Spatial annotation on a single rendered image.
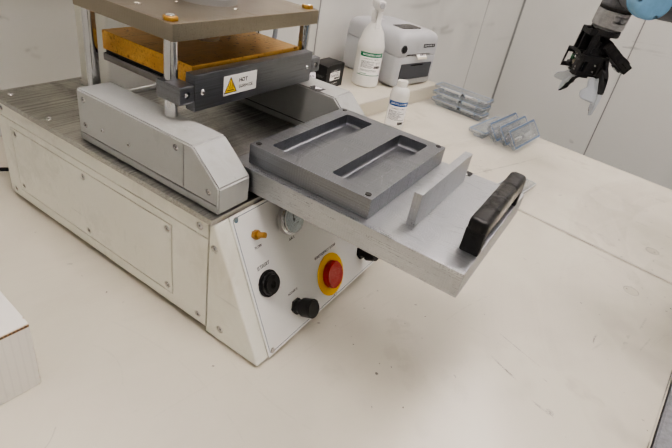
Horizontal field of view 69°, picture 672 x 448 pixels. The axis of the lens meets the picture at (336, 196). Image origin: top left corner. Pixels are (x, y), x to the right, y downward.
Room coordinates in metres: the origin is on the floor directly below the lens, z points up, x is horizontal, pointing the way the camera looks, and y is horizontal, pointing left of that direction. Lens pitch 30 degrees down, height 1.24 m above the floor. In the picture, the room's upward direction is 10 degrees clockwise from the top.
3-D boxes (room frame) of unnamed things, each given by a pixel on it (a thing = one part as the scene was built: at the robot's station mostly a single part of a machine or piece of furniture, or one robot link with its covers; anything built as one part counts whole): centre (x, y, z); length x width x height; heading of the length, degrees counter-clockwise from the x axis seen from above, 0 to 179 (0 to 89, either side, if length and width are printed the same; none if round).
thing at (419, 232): (0.54, -0.05, 0.97); 0.30 x 0.22 x 0.08; 62
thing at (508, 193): (0.47, -0.17, 0.99); 0.15 x 0.02 x 0.04; 152
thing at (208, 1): (0.71, 0.24, 1.08); 0.31 x 0.24 x 0.13; 152
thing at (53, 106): (0.70, 0.25, 0.93); 0.46 x 0.35 x 0.01; 62
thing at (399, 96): (1.25, -0.12, 0.82); 0.05 x 0.05 x 0.14
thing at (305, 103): (0.77, 0.08, 0.97); 0.26 x 0.05 x 0.07; 62
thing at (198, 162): (0.53, 0.22, 0.97); 0.25 x 0.05 x 0.07; 62
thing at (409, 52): (1.64, -0.09, 0.88); 0.25 x 0.20 x 0.17; 48
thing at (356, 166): (0.56, -0.01, 0.98); 0.20 x 0.17 x 0.03; 152
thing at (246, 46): (0.69, 0.21, 1.07); 0.22 x 0.17 x 0.10; 152
